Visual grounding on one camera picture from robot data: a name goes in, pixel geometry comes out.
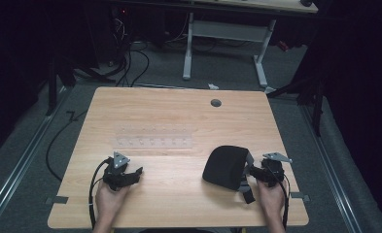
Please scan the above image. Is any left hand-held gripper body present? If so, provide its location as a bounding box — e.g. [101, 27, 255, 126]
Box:
[102, 150, 133, 192]

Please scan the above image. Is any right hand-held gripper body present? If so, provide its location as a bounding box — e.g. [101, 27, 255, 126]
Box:
[260, 151, 294, 189]

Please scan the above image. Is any black cushion with straps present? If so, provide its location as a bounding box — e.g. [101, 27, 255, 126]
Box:
[201, 145, 257, 205]

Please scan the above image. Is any person's right hand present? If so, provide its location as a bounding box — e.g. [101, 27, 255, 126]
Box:
[256, 180, 289, 220]

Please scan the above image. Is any person's left hand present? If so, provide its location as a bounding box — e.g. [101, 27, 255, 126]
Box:
[93, 182, 130, 225]

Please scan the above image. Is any clear plastic tube rack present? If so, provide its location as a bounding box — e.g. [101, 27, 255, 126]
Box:
[111, 123, 195, 150]

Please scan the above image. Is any grey tape piece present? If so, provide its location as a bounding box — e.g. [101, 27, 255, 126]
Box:
[290, 191, 311, 203]
[45, 195, 69, 206]

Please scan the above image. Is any black tripod stand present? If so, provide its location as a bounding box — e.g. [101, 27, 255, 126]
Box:
[265, 69, 328, 138]

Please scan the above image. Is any black metal stand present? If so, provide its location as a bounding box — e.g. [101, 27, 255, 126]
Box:
[44, 52, 117, 117]

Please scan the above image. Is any small red object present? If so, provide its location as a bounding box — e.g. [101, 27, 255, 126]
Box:
[276, 40, 291, 53]

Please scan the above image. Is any white-framed wooden desk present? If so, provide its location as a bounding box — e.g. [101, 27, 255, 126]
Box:
[114, 0, 320, 89]

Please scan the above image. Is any dark computer tower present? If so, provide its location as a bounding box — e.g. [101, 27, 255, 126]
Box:
[83, 3, 133, 67]

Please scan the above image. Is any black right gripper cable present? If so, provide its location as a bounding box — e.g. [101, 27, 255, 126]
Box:
[265, 161, 292, 231]

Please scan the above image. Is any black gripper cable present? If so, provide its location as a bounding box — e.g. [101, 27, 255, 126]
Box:
[87, 157, 112, 231]
[265, 161, 292, 231]

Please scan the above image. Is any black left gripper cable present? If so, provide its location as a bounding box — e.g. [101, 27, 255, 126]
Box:
[87, 157, 112, 231]

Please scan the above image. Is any metal floor rail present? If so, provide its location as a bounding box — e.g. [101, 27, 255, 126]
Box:
[298, 102, 365, 233]
[0, 85, 70, 229]

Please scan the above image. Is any black floor cable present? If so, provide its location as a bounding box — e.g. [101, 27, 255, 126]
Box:
[45, 110, 89, 183]

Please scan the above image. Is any bundle of black cables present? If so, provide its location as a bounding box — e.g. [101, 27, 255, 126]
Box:
[107, 17, 152, 88]

